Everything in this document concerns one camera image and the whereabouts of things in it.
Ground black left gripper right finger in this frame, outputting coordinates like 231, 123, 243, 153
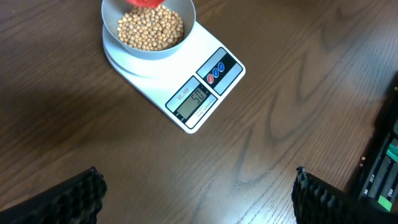
292, 166, 397, 224

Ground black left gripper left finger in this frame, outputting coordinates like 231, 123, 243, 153
1, 167, 108, 224

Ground red plastic measuring scoop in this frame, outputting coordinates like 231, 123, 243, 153
126, 0, 165, 8

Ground white digital kitchen scale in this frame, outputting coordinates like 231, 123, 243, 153
103, 22, 246, 134

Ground grey round bowl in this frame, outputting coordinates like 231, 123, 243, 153
101, 0, 197, 60

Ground soybeans in bowl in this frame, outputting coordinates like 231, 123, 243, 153
117, 5, 184, 51

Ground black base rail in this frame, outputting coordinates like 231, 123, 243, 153
349, 74, 397, 213

